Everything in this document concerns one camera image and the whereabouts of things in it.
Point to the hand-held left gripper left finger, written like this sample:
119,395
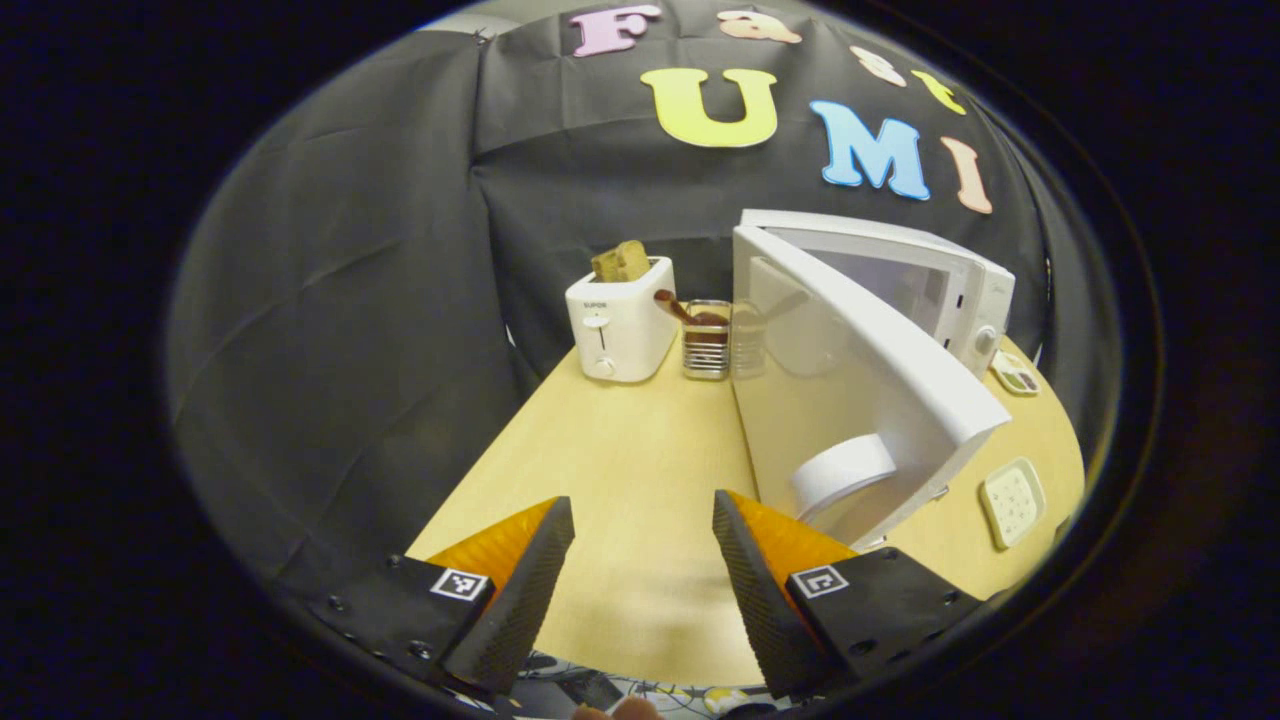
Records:
520,600

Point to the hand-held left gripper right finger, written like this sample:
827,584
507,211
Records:
760,600

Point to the white microwave oven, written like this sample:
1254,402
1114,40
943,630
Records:
900,390

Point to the pale green food plate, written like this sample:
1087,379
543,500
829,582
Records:
1012,503

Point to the white toaster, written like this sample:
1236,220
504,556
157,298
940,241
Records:
620,335

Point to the brown wooden spoon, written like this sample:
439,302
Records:
685,308

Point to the white divided grain dish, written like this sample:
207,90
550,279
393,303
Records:
1015,375

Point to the black backdrop cloth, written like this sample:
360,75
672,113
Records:
350,300

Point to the brown toast slice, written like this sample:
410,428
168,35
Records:
620,262

